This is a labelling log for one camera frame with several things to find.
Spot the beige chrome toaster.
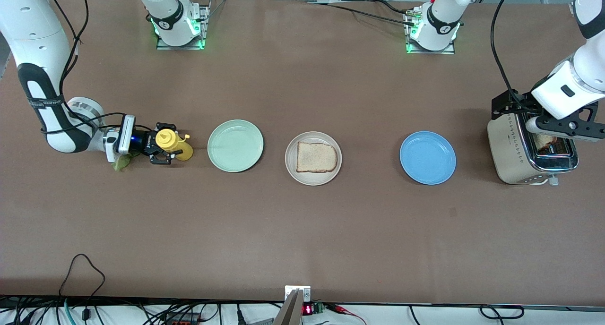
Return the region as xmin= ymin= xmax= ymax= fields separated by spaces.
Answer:
xmin=487 ymin=109 xmax=579 ymax=186

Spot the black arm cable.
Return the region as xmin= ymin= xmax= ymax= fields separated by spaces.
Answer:
xmin=35 ymin=0 xmax=156 ymax=137
xmin=490 ymin=0 xmax=520 ymax=101

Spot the yellow squeeze bottle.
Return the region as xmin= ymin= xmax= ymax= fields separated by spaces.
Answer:
xmin=156 ymin=128 xmax=194 ymax=162

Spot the grey metal mount bar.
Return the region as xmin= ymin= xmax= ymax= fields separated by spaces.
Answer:
xmin=273 ymin=289 xmax=304 ymax=325

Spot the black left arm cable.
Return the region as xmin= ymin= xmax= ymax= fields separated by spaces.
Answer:
xmin=490 ymin=0 xmax=520 ymax=101

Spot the toasted bread slice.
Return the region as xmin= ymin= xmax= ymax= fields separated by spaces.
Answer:
xmin=296 ymin=141 xmax=338 ymax=173
xmin=533 ymin=133 xmax=558 ymax=152

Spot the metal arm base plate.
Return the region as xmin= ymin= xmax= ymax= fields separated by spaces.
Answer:
xmin=156 ymin=0 xmax=209 ymax=51
xmin=405 ymin=6 xmax=457 ymax=55

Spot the beige plate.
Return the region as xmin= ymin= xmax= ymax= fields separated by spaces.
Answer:
xmin=285 ymin=131 xmax=342 ymax=187

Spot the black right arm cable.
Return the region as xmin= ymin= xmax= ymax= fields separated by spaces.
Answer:
xmin=35 ymin=0 xmax=156 ymax=137

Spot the black coiled cable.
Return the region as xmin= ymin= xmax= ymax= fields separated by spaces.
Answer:
xmin=479 ymin=304 xmax=525 ymax=320

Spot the red clip lead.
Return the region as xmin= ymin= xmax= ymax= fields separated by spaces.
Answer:
xmin=325 ymin=303 xmax=368 ymax=325

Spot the long thin dark cable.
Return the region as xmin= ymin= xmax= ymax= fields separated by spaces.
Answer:
xmin=306 ymin=1 xmax=416 ymax=26

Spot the blue plate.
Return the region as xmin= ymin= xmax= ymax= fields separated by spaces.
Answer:
xmin=399 ymin=130 xmax=457 ymax=186

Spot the green lettuce leaf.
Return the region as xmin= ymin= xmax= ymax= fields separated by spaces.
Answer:
xmin=112 ymin=153 xmax=134 ymax=171

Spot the black looped cable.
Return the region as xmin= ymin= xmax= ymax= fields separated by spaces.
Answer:
xmin=58 ymin=253 xmax=106 ymax=322

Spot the white mounting bracket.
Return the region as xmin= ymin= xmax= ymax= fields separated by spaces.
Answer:
xmin=285 ymin=285 xmax=311 ymax=303

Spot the light green plate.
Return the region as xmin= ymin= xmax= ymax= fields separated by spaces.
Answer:
xmin=207 ymin=120 xmax=264 ymax=173

